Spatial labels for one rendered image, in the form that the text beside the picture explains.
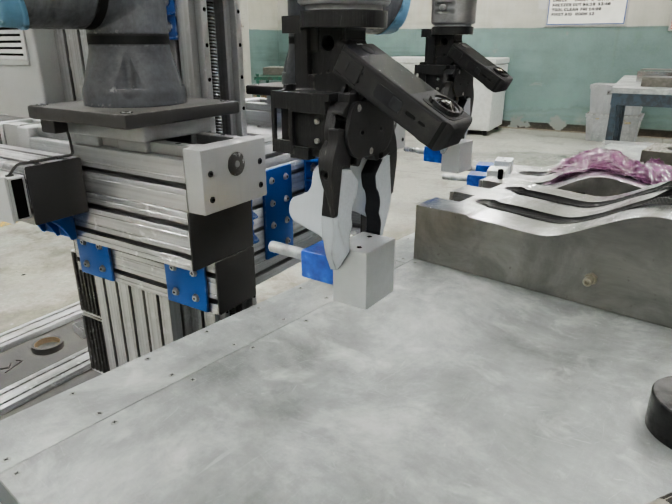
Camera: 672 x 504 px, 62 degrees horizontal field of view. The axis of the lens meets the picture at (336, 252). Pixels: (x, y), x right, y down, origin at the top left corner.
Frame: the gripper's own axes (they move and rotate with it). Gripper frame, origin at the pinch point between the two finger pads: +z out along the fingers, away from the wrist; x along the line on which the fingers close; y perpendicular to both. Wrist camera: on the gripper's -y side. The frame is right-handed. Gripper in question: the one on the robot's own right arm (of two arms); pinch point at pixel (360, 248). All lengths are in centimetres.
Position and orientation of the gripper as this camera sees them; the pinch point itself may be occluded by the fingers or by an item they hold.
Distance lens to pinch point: 51.0
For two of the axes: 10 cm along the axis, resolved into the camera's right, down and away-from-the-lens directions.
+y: -8.2, -2.1, 5.4
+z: 0.0, 9.4, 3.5
